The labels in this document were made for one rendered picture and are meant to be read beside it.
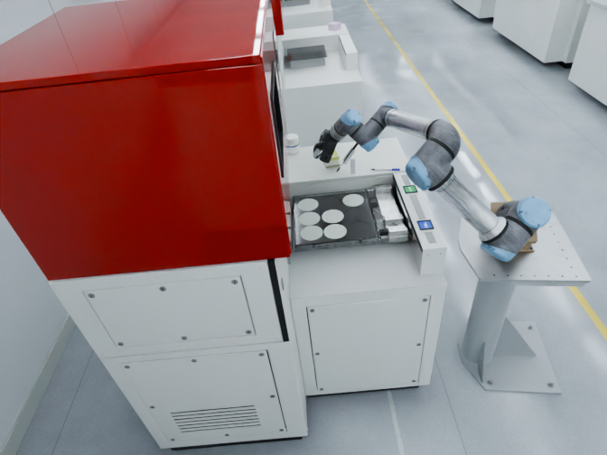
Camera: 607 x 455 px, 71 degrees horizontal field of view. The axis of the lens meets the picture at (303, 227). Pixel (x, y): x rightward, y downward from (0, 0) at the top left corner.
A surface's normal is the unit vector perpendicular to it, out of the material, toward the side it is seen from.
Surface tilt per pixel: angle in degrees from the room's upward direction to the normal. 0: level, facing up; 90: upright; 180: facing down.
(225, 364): 90
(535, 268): 0
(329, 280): 0
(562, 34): 90
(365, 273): 0
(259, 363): 90
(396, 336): 90
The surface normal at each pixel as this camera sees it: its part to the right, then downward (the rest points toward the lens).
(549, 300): -0.09, -0.77
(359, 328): 0.04, 0.63
